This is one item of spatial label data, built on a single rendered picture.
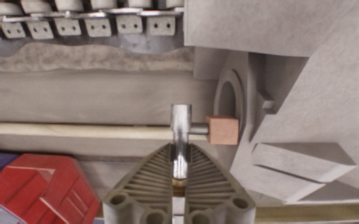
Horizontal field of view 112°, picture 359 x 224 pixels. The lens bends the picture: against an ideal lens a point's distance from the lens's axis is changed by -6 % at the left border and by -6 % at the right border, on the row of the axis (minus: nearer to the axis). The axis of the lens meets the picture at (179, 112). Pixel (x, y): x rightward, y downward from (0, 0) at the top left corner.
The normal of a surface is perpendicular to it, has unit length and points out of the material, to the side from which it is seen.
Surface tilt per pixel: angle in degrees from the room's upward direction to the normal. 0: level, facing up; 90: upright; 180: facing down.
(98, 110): 0
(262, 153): 22
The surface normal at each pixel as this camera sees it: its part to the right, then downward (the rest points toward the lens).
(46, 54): 0.00, 0.21
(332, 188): 0.00, -0.76
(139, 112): -0.03, 0.51
